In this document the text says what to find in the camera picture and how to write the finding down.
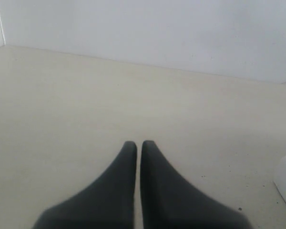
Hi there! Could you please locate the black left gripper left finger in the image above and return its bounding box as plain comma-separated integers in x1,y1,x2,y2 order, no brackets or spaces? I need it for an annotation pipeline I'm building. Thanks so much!
33,141,137,229

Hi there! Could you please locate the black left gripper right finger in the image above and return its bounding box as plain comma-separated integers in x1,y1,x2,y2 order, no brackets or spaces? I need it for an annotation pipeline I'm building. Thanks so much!
140,140,252,229

